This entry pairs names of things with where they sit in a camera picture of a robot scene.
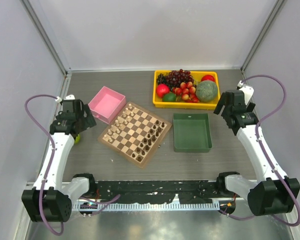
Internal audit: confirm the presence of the green piece tray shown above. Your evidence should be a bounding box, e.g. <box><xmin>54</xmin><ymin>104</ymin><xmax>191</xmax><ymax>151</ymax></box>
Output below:
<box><xmin>173</xmin><ymin>113</ymin><xmax>213</xmax><ymax>153</ymax></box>

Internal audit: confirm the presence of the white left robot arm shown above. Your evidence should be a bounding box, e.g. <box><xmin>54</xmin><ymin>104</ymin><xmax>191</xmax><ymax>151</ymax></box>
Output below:
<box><xmin>21</xmin><ymin>94</ymin><xmax>97</xmax><ymax>223</ymax></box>

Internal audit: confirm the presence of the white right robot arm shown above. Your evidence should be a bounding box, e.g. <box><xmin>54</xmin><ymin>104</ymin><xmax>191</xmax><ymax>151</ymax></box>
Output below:
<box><xmin>214</xmin><ymin>83</ymin><xmax>300</xmax><ymax>216</ymax></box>

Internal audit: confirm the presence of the green pear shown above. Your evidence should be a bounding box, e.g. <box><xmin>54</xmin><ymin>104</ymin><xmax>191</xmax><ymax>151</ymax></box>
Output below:
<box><xmin>74</xmin><ymin>134</ymin><xmax>81</xmax><ymax>145</ymax></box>

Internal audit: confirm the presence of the green cantaloupe melon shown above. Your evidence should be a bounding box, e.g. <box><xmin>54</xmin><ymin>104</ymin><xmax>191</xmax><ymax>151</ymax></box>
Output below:
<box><xmin>195</xmin><ymin>80</ymin><xmax>218</xmax><ymax>103</ymax></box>

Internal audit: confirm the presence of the pink open box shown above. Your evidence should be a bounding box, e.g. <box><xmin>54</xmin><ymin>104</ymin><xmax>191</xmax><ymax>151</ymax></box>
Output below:
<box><xmin>88</xmin><ymin>86</ymin><xmax>126</xmax><ymax>124</ymax></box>

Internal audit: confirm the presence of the red apple right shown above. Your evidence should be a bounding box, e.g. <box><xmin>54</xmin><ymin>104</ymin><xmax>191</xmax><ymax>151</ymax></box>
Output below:
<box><xmin>201</xmin><ymin>74</ymin><xmax>215</xmax><ymax>82</ymax></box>

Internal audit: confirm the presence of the red apple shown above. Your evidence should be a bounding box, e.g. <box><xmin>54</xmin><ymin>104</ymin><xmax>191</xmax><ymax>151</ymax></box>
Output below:
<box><xmin>155</xmin><ymin>83</ymin><xmax>170</xmax><ymax>99</ymax></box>
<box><xmin>201</xmin><ymin>74</ymin><xmax>215</xmax><ymax>82</ymax></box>

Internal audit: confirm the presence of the red cherry pile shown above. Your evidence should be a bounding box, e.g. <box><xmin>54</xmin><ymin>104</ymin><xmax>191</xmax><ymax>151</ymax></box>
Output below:
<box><xmin>172</xmin><ymin>80</ymin><xmax>200</xmax><ymax>103</ymax></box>

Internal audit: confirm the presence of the green lime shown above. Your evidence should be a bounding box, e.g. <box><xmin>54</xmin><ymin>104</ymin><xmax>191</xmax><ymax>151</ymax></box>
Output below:
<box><xmin>162</xmin><ymin>92</ymin><xmax>177</xmax><ymax>103</ymax></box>

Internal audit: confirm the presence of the wooden chessboard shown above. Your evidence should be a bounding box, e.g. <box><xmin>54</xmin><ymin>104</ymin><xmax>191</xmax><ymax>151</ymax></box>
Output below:
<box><xmin>98</xmin><ymin>102</ymin><xmax>172</xmax><ymax>168</ymax></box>

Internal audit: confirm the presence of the dark grape bunch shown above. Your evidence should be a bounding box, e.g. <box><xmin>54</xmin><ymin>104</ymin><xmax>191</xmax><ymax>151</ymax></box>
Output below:
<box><xmin>156</xmin><ymin>69</ymin><xmax>195</xmax><ymax>87</ymax></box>

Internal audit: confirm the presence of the red apple left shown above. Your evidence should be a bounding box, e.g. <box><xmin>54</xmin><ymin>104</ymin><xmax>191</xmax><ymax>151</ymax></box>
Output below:
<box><xmin>155</xmin><ymin>83</ymin><xmax>170</xmax><ymax>99</ymax></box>

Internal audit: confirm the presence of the yellow fruit tray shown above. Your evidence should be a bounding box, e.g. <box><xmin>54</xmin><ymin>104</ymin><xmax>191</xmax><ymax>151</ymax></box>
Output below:
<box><xmin>152</xmin><ymin>69</ymin><xmax>221</xmax><ymax>110</ymax></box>

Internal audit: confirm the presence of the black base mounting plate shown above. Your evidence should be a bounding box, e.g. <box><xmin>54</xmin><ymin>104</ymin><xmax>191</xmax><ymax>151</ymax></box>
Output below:
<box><xmin>37</xmin><ymin>179</ymin><xmax>247</xmax><ymax>205</ymax></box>

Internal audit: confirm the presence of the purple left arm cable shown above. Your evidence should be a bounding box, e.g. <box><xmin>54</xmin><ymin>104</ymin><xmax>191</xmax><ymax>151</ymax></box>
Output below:
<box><xmin>24</xmin><ymin>94</ymin><xmax>65</xmax><ymax>236</ymax></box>

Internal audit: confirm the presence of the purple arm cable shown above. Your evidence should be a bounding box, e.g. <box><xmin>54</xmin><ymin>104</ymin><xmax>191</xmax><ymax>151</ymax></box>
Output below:
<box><xmin>24</xmin><ymin>94</ymin><xmax>65</xmax><ymax>236</ymax></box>
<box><xmin>218</xmin><ymin>74</ymin><xmax>300</xmax><ymax>227</ymax></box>

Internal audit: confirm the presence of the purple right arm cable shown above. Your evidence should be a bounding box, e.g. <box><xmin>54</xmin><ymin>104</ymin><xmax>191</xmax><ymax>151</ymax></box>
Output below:
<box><xmin>218</xmin><ymin>74</ymin><xmax>300</xmax><ymax>227</ymax></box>

